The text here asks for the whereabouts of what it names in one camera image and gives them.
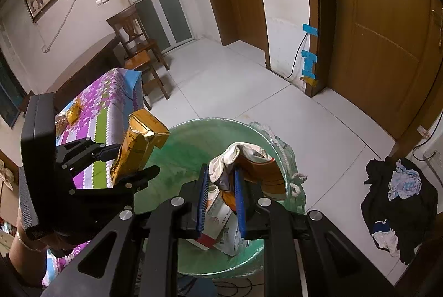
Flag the green trash bin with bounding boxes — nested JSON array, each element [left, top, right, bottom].
[[133, 117, 307, 278]]

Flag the panelled brown wooden door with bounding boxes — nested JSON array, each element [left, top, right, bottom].
[[311, 0, 443, 145]]

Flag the silver bracelet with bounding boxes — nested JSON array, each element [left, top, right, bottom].
[[16, 224, 47, 252]]

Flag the person's left hand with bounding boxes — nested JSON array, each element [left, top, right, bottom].
[[39, 239, 76, 258]]

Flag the small gold foil wrapper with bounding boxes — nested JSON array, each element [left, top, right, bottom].
[[55, 102, 84, 126]]

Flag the orange and white wrapper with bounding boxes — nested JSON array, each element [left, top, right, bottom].
[[208, 142, 288, 214]]

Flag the dark window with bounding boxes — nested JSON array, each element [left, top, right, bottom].
[[0, 51, 25, 128]]

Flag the person's left forearm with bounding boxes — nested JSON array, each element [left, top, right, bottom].
[[5, 235, 49, 289]]

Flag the floral purple tablecloth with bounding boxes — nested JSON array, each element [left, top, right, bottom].
[[42, 68, 144, 287]]

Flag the clear bin liner bag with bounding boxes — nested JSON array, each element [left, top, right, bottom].
[[249, 122, 308, 214]]

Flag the wooden chair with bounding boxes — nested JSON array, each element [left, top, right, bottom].
[[105, 4, 171, 111]]

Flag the white medicine box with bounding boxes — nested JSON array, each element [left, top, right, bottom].
[[194, 186, 236, 251]]

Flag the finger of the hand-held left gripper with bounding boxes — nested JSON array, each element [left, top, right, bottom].
[[69, 165, 161, 195], [56, 137, 122, 172]]

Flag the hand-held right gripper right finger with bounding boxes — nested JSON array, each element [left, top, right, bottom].
[[233, 168, 405, 297]]

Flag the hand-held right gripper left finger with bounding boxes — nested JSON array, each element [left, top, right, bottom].
[[42, 163, 212, 297]]

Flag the pile of dark clothes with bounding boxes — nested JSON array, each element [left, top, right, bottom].
[[361, 157, 438, 265]]

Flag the large gold foil package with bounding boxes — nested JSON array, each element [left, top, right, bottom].
[[110, 109, 171, 186]]

